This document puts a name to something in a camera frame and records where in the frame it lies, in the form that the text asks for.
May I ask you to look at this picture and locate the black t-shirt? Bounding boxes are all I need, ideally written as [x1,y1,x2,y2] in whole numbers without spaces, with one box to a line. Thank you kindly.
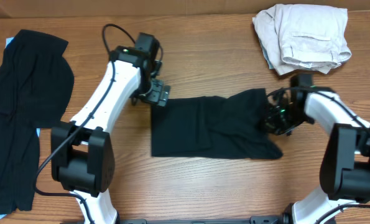
[151,88,283,159]

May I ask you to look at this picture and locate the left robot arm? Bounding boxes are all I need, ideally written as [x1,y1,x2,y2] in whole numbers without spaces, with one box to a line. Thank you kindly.
[51,33,170,223]

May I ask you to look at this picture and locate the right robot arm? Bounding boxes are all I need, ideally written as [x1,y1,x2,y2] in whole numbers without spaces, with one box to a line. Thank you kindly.
[250,73,370,224]

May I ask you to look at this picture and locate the light blue folded garment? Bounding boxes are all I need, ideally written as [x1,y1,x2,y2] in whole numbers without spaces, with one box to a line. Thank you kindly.
[259,39,274,70]

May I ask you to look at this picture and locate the folded beige shorts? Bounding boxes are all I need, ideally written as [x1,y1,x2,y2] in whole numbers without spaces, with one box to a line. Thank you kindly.
[252,4,352,75]

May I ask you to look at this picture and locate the black garment pile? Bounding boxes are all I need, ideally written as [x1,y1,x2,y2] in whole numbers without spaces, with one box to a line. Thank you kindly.
[0,30,74,215]

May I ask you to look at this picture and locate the light blue cloth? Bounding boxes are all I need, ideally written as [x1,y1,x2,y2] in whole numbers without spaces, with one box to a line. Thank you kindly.
[5,37,14,48]

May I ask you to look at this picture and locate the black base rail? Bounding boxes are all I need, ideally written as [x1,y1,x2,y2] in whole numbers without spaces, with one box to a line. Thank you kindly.
[118,216,282,224]

